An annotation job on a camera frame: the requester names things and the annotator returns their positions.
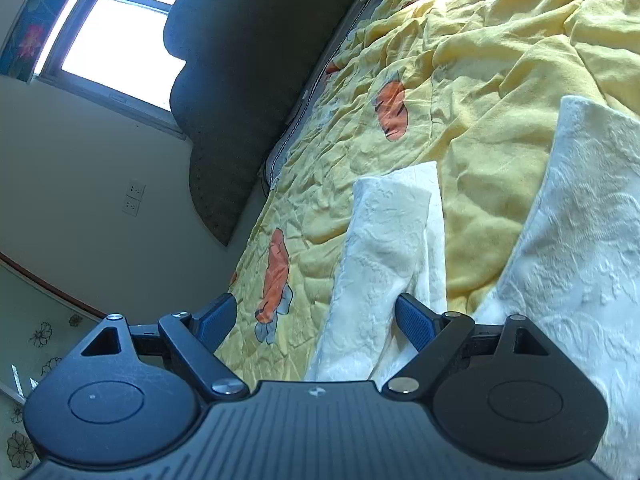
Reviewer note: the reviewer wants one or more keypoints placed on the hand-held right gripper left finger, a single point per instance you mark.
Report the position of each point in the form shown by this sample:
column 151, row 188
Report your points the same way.
column 219, row 317

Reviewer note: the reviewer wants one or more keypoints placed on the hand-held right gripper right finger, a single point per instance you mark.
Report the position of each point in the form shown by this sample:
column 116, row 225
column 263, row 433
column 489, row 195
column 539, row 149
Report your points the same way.
column 415, row 325

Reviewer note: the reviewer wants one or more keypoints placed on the yellow quilt with orange print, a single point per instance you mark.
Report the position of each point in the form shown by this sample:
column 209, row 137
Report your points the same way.
column 500, row 110

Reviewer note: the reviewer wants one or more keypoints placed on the dark padded headboard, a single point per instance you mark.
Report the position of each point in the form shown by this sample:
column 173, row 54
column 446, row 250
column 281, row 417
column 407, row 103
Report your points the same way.
column 250, row 60

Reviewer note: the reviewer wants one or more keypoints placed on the window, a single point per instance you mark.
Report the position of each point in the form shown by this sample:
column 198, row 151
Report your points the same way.
column 125, row 35

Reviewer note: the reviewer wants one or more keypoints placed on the floral blue curtain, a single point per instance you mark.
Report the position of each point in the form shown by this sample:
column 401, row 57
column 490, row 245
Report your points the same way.
column 30, row 40

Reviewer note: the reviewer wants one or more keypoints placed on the white wall outlet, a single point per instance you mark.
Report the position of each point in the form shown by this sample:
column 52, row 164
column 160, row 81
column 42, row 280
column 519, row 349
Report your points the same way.
column 134, row 198

